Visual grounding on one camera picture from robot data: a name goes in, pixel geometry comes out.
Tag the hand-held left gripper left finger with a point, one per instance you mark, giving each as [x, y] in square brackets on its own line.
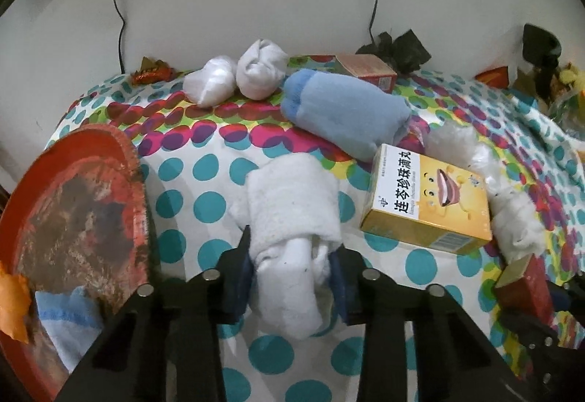
[237, 287]

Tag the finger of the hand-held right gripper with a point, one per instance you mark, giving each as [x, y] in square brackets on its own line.
[569, 294]
[530, 331]

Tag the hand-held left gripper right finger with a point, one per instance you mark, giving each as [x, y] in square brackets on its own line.
[342, 292]

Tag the small dark red box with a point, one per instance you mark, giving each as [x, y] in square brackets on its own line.
[525, 287]

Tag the yellow medicine box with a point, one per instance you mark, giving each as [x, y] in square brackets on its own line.
[429, 201]

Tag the round red tray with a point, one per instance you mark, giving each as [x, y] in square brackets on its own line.
[77, 219]

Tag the blue sock roll dark cuff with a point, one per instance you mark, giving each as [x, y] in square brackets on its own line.
[347, 114]

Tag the clear plastic bundle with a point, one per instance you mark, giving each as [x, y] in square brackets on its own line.
[461, 150]

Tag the polka dot tablecloth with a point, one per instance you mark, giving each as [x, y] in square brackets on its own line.
[201, 132]

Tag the plain blue sock roll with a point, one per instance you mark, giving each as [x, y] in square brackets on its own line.
[68, 319]

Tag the small white plastic bundle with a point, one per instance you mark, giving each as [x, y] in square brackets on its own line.
[210, 79]

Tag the yellow plush toy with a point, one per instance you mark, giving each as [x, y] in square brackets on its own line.
[571, 77]

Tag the white sock ball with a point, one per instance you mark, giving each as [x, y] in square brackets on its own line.
[260, 68]

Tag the orange rubber toy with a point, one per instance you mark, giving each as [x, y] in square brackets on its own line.
[13, 306]

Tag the red cardboard box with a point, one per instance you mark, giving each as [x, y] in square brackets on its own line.
[365, 66]

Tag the orange red packet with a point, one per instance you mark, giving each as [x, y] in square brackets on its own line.
[492, 76]

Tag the red candy wrapper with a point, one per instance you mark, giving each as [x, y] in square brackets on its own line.
[151, 72]

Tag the black plastic bag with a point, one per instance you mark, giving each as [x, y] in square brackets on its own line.
[397, 47]

